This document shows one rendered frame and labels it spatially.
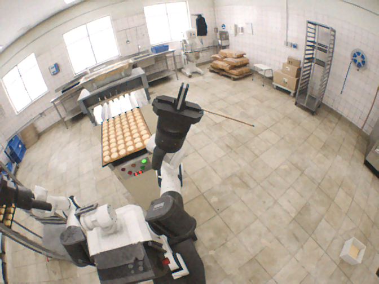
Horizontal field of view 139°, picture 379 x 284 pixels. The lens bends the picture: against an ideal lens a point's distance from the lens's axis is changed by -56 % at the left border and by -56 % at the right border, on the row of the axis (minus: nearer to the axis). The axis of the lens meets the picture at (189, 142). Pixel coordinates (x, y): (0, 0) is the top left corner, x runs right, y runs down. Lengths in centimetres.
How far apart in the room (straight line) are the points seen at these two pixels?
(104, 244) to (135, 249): 12
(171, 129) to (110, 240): 42
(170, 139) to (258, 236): 145
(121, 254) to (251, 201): 150
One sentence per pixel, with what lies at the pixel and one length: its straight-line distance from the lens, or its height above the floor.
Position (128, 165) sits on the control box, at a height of 82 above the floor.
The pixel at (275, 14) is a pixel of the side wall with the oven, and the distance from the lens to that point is 443.
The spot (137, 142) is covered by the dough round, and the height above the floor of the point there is 92.
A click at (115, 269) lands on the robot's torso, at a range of 57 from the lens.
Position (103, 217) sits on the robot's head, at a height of 122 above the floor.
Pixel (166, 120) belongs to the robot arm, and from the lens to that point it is 39.
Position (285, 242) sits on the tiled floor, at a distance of 178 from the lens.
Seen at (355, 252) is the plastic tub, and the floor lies 6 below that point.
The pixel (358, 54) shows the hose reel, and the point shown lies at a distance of 366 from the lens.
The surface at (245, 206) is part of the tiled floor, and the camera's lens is 177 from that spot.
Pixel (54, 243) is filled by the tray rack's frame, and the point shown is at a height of 15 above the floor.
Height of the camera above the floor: 160
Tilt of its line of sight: 43 degrees down
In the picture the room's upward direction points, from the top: 9 degrees counter-clockwise
